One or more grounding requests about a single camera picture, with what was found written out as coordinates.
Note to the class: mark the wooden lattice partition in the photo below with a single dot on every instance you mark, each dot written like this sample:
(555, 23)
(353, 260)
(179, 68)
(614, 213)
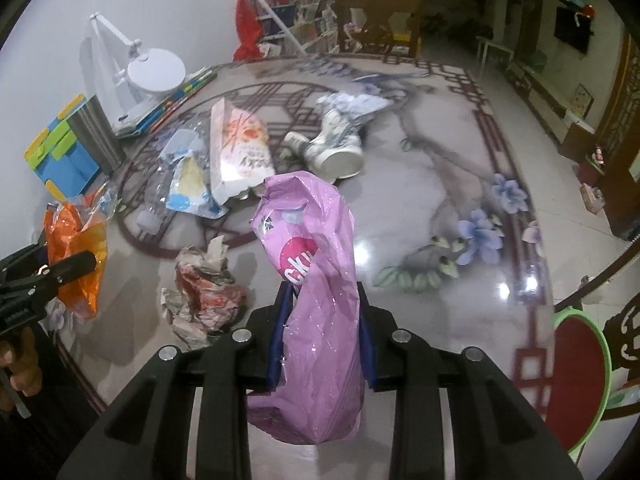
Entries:
(620, 135)

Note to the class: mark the red white paper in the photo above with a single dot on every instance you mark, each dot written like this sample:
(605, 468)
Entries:
(205, 290)

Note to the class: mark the large patterned paper cup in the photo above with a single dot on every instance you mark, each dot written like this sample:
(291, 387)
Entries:
(335, 155)

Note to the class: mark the white television cabinet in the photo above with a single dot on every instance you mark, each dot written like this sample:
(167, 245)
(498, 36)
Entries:
(540, 90)

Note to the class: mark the pink plastic bag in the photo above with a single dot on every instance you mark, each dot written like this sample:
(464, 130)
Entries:
(320, 310)

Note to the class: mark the blue white wrapper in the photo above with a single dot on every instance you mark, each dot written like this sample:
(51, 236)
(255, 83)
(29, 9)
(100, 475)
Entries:
(355, 102)

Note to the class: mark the red bin with green rim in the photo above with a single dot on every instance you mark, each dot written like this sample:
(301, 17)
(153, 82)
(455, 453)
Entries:
(575, 375)

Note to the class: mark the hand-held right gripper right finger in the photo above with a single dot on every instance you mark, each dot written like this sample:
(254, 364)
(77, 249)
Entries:
(367, 355)

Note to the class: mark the red cloth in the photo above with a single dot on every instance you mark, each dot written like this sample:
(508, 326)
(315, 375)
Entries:
(247, 25)

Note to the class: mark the small red floor bin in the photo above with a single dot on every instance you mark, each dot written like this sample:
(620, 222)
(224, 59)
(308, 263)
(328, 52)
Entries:
(594, 160)

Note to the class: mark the wall television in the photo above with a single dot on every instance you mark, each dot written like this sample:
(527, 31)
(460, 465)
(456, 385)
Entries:
(570, 30)

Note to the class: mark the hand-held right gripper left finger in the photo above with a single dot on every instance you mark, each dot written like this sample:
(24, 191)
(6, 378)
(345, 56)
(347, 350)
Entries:
(278, 350)

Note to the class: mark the person's left hand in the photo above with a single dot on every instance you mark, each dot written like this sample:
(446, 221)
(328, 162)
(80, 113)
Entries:
(22, 370)

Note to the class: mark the white book rack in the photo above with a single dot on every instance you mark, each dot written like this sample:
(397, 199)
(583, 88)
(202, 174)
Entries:
(305, 20)

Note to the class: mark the white desk lamp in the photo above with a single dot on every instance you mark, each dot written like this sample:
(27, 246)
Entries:
(155, 72)

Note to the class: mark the small cardboard box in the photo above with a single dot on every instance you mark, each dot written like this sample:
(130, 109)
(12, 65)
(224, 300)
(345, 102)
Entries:
(592, 199)

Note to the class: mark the blue folder with green tabs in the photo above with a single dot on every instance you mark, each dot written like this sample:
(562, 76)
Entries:
(65, 170)

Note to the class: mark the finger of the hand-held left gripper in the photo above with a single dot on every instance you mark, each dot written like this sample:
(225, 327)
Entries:
(20, 260)
(70, 267)

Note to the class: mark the clear plastic bottle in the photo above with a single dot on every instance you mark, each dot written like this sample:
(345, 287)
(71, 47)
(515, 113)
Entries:
(155, 200)

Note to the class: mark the striped metal tumbler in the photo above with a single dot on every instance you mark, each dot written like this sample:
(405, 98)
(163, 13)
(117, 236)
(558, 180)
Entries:
(97, 135)

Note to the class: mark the long pink box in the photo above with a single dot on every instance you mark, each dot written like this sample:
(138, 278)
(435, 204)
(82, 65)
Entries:
(240, 150)

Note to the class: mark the colourful leaning picture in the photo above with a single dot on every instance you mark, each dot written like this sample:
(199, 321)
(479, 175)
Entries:
(582, 101)

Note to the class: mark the stack of colourful books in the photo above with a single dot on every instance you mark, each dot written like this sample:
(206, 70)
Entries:
(170, 102)

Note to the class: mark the blue white snack bag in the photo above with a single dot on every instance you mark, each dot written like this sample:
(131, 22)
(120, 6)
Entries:
(190, 185)

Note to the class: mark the orange plastic bag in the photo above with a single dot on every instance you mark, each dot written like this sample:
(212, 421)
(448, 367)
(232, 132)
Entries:
(75, 232)

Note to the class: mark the small white table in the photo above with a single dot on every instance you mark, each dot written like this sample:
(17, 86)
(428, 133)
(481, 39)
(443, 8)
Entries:
(492, 45)

